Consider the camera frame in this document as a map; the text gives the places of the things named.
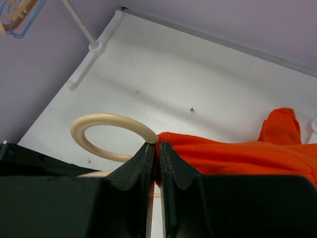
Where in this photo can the wooden hanger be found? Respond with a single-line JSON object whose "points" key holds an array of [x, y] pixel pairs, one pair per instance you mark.
{"points": [[117, 138], [13, 13]]}

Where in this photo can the orange t shirt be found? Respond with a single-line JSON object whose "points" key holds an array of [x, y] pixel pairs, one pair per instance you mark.
{"points": [[277, 151]]}

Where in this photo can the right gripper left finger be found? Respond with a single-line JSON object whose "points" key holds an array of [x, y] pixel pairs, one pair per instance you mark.
{"points": [[129, 196]]}

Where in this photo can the silver white clothes rack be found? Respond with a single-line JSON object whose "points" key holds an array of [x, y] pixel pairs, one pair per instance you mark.
{"points": [[96, 46]]}

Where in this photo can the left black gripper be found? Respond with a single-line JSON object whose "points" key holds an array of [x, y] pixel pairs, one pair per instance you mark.
{"points": [[16, 160]]}

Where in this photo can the blue wire hanger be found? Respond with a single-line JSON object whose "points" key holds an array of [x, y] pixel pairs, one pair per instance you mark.
{"points": [[27, 23]]}

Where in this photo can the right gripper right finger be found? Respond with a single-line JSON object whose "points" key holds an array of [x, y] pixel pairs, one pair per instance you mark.
{"points": [[181, 215]]}

